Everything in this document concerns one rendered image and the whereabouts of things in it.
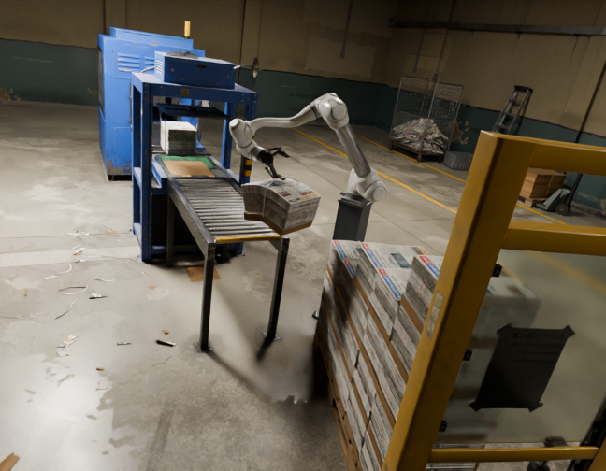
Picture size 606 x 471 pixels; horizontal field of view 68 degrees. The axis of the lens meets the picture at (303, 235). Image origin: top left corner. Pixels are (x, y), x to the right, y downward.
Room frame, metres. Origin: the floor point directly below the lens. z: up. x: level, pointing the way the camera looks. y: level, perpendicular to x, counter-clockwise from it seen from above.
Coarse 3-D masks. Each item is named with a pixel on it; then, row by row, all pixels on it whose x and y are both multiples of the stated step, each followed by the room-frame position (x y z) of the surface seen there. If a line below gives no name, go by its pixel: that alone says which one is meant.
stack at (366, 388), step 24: (336, 240) 2.75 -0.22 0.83; (336, 264) 2.55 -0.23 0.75; (336, 312) 2.37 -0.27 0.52; (360, 312) 2.02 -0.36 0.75; (360, 336) 1.94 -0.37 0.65; (336, 360) 2.22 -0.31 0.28; (360, 360) 1.87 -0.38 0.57; (384, 360) 1.63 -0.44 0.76; (360, 384) 1.79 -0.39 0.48; (336, 408) 2.10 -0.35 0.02; (360, 432) 1.67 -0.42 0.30
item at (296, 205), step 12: (276, 192) 2.49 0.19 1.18; (288, 192) 2.54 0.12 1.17; (300, 192) 2.59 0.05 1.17; (312, 192) 2.65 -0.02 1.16; (276, 204) 2.48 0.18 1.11; (288, 204) 2.42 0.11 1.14; (300, 204) 2.48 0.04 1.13; (312, 204) 2.59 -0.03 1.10; (276, 216) 2.47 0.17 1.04; (288, 216) 2.42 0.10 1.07; (300, 216) 2.52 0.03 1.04; (312, 216) 2.63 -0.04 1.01; (288, 228) 2.48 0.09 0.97
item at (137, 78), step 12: (156, 84) 3.60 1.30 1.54; (168, 84) 3.65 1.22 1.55; (180, 84) 3.76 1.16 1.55; (168, 96) 3.65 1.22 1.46; (180, 96) 3.70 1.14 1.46; (192, 96) 3.74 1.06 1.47; (204, 96) 3.79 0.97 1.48; (216, 96) 3.84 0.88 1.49; (228, 96) 3.89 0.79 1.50; (240, 96) 3.94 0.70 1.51
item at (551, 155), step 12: (540, 144) 1.01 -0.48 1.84; (552, 144) 1.02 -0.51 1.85; (564, 144) 1.03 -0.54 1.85; (576, 144) 1.07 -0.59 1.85; (540, 156) 1.01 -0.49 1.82; (552, 156) 1.02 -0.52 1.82; (564, 156) 1.02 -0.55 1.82; (576, 156) 1.03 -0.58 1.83; (588, 156) 1.03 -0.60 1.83; (600, 156) 1.04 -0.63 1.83; (540, 168) 1.01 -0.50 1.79; (552, 168) 1.02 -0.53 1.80; (564, 168) 1.02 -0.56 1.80; (576, 168) 1.03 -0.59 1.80; (588, 168) 1.04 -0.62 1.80; (600, 168) 1.04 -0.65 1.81
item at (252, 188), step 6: (264, 180) 2.76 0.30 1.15; (270, 180) 2.74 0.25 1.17; (276, 180) 2.73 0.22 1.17; (282, 180) 2.73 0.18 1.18; (240, 186) 2.65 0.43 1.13; (246, 186) 2.62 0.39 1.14; (252, 186) 2.59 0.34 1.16; (258, 186) 2.56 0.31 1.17; (246, 192) 2.62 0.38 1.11; (252, 192) 2.59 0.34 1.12; (258, 192) 2.56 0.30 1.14; (246, 198) 2.62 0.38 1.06; (252, 198) 2.59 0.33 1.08; (258, 198) 2.56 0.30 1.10; (246, 204) 2.63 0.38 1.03; (252, 204) 2.60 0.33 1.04; (258, 204) 2.57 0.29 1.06; (246, 210) 2.63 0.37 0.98; (252, 210) 2.59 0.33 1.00; (258, 210) 2.56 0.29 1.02
